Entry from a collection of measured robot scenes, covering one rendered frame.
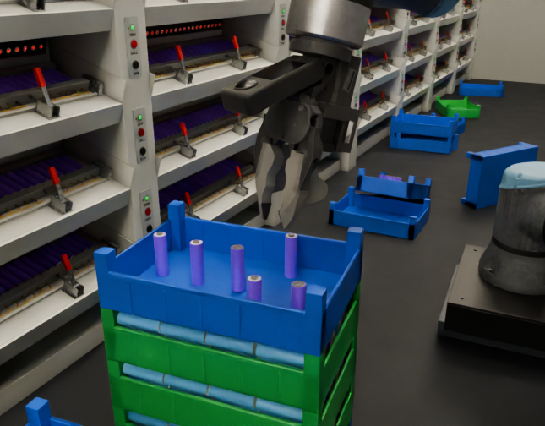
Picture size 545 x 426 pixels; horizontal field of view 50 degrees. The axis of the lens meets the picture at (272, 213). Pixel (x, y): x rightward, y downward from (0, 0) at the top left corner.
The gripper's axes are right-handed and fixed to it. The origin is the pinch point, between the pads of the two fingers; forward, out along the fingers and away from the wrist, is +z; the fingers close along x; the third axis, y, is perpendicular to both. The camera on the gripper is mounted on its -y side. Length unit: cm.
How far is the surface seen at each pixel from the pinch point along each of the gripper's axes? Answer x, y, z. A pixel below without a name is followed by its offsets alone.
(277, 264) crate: 10.0, 12.7, 10.7
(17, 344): 54, -7, 42
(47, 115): 61, -4, -1
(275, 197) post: 94, 88, 21
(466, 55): 231, 393, -72
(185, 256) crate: 20.9, 3.8, 13.2
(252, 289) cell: -1.0, -1.5, 9.2
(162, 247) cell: 17.2, -3.0, 10.2
